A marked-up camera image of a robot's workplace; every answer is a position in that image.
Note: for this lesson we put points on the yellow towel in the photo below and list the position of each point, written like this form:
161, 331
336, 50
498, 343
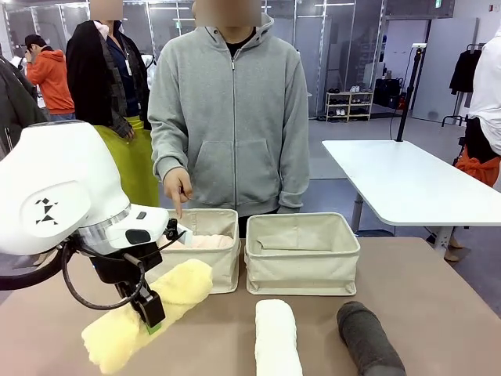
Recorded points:
176, 290

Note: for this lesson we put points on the white side table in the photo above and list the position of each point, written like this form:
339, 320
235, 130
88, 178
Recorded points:
403, 180

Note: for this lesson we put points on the black suitcase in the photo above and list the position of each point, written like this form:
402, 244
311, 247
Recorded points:
387, 92

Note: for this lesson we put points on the person in orange hoodie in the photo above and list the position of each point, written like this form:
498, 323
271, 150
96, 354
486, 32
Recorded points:
52, 82

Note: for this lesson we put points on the figure with yellow skirt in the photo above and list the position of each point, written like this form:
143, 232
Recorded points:
117, 98

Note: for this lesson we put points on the wooden shoe rack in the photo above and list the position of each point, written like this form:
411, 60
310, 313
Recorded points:
349, 105

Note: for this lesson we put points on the dark grey towel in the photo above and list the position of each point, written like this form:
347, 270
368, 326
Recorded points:
368, 340

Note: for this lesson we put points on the pink towel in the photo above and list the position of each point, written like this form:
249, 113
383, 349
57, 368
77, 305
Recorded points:
211, 242

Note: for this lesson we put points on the person's left forearm grey sleeve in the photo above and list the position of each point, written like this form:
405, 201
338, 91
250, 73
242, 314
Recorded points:
295, 176

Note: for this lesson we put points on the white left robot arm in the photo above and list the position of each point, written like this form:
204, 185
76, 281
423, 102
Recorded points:
62, 188

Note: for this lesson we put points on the person's right hand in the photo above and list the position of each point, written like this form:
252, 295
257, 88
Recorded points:
176, 184

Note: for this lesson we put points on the white rolled towel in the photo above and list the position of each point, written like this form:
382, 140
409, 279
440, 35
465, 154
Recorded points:
276, 337

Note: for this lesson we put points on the cream fabric basket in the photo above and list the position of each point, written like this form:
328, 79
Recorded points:
219, 266
301, 266

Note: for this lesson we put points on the figure in dark green jacket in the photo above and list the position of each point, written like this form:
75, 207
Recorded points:
15, 105

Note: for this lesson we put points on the clothes rack with black garment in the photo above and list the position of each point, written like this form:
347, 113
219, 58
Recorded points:
466, 72

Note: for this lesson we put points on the person's right forearm grey sleeve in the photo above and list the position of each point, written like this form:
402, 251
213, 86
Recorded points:
166, 152

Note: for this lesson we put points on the black tripod pole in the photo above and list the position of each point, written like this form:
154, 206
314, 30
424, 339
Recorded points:
409, 90

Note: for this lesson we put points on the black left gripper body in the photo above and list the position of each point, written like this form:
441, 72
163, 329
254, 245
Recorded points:
117, 268

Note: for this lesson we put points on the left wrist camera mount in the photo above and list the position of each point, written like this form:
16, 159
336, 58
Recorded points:
178, 233

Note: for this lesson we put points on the person in grey hoodie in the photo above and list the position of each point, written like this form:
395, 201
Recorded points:
235, 117

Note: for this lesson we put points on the figure in white jacket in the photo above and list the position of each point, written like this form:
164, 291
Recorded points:
485, 98

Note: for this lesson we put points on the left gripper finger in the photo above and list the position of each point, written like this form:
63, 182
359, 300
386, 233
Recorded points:
150, 311
125, 291

